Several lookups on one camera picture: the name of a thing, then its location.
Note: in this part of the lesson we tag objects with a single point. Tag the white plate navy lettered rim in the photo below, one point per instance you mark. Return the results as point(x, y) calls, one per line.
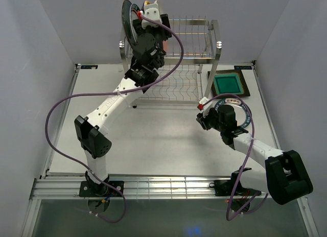
point(242, 111)

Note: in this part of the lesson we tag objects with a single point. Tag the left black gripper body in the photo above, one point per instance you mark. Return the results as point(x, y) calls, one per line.
point(160, 33)

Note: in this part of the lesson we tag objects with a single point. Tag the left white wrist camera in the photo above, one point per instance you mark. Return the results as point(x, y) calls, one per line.
point(152, 13)

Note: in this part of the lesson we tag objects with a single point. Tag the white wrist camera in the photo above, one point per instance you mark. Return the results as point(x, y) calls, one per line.
point(205, 104)
point(152, 13)

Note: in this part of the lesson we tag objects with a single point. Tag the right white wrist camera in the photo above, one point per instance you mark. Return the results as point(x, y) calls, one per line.
point(205, 104)

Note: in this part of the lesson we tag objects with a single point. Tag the stainless steel two-tier dish rack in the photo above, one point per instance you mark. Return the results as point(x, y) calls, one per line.
point(193, 78)

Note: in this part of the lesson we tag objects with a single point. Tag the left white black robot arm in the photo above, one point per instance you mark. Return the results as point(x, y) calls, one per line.
point(148, 57)

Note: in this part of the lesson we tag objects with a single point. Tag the green square dish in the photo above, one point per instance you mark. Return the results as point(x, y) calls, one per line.
point(227, 83)

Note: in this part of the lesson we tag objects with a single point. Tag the square bamboo-pattern tray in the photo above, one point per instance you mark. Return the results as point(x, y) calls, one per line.
point(151, 4)

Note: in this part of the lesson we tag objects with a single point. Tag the aluminium front rail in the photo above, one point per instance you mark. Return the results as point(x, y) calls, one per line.
point(134, 188)

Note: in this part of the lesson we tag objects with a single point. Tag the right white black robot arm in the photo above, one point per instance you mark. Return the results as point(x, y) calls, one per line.
point(285, 178)

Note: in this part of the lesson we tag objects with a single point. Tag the pink cream floral round plate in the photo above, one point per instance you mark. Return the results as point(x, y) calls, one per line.
point(165, 46)

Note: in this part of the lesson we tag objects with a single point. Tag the white plate green red rim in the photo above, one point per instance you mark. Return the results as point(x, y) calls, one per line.
point(133, 16)

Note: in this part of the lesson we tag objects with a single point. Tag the large dark teal round plate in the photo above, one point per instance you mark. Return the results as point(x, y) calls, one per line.
point(125, 21)

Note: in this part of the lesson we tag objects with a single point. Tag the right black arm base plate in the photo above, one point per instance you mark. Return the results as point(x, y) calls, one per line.
point(224, 188)

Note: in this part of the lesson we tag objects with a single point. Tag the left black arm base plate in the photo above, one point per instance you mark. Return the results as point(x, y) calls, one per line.
point(90, 189)

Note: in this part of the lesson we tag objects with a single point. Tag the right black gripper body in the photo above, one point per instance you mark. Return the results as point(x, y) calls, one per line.
point(211, 120)

